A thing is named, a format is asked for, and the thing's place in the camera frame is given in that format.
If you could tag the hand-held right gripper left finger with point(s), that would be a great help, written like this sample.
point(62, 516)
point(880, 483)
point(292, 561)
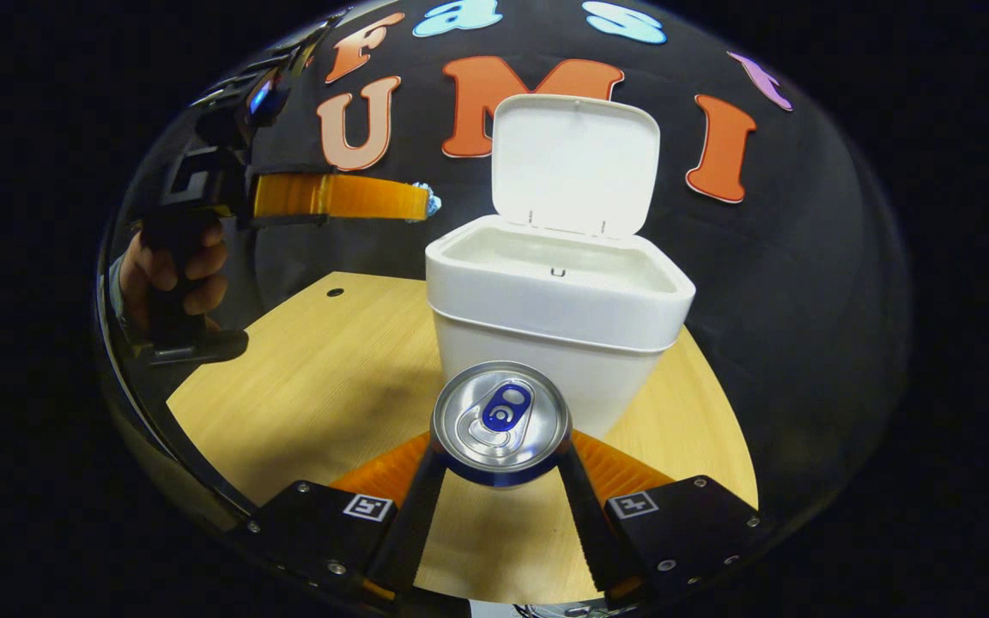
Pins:
point(409, 524)

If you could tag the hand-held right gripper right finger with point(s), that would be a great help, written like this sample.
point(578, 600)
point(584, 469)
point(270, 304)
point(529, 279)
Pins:
point(589, 524)

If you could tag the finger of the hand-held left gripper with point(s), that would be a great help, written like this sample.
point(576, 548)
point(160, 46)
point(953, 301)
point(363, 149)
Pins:
point(340, 197)

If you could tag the white paper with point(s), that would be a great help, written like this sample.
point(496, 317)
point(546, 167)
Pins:
point(431, 204)

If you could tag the silver blue pop can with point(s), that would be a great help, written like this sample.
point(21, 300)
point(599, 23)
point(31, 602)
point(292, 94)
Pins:
point(503, 412)

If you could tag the white desktop garbage bin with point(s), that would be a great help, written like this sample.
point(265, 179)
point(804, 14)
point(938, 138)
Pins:
point(546, 292)

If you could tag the wooden desktop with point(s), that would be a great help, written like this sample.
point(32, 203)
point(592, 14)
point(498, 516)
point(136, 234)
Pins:
point(331, 386)

